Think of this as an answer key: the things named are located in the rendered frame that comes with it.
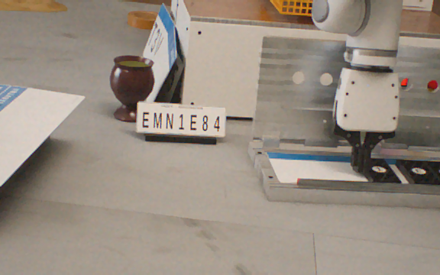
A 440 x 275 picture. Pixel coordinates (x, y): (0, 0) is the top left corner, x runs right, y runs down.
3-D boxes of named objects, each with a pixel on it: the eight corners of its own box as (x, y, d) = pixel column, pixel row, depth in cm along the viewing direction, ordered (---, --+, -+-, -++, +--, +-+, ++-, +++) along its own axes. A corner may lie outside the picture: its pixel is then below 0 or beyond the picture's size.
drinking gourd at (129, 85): (97, 114, 179) (101, 57, 175) (131, 107, 185) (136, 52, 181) (127, 127, 174) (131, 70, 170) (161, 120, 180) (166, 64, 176)
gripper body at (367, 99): (346, 61, 151) (340, 131, 153) (408, 66, 153) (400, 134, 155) (334, 57, 159) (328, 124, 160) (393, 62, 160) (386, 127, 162)
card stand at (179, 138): (144, 141, 169) (146, 127, 168) (143, 132, 173) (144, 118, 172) (216, 145, 171) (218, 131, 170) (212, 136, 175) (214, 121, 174)
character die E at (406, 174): (412, 189, 156) (414, 182, 155) (395, 165, 165) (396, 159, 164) (441, 189, 156) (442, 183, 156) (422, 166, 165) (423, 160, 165)
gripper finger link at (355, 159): (347, 132, 155) (343, 173, 156) (365, 133, 156) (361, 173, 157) (341, 129, 159) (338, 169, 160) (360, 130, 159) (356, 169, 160)
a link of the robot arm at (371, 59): (351, 48, 151) (349, 67, 151) (405, 52, 152) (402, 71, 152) (337, 45, 159) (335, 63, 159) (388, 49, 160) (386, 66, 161)
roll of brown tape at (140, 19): (175, 27, 247) (176, 18, 246) (142, 30, 241) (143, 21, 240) (150, 17, 254) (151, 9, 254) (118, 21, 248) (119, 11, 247)
